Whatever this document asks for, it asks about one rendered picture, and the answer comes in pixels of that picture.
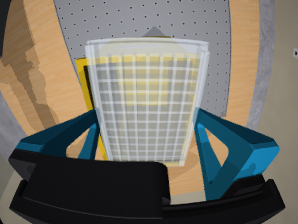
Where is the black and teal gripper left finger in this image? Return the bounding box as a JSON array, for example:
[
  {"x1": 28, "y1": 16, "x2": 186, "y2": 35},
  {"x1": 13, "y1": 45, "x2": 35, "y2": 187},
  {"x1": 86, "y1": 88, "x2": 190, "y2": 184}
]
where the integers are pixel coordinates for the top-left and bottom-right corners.
[{"x1": 15, "y1": 108, "x2": 100, "y2": 160}]

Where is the yellow open-top bin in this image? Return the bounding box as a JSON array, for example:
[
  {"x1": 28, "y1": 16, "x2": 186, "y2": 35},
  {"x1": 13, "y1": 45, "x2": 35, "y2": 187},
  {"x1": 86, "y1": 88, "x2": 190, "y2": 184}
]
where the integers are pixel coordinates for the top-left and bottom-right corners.
[{"x1": 76, "y1": 57, "x2": 107, "y2": 160}]

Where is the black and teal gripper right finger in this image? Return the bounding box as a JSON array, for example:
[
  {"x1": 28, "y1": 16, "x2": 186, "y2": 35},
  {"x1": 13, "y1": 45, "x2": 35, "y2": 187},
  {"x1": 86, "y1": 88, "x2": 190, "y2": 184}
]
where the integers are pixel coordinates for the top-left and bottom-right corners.
[{"x1": 194, "y1": 108, "x2": 280, "y2": 201}]

